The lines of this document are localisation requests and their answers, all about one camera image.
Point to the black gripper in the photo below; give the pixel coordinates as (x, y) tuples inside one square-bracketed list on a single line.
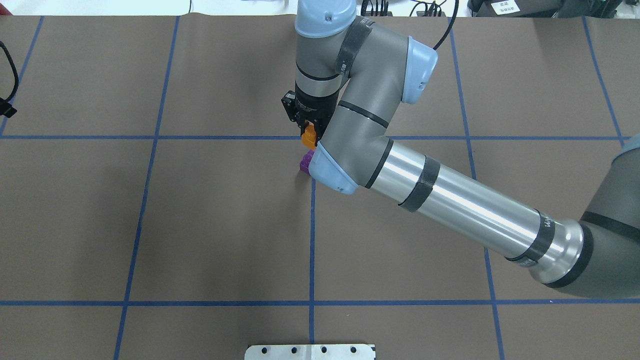
[(314, 104)]

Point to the orange trapezoid toy block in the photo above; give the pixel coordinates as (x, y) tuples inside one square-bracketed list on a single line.
[(309, 136)]

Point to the purple trapezoid toy block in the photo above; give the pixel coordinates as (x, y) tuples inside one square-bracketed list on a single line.
[(304, 164)]

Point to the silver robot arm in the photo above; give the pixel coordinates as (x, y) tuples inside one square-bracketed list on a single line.
[(352, 75)]

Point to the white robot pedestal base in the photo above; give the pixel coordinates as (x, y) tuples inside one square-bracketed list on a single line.
[(348, 351)]

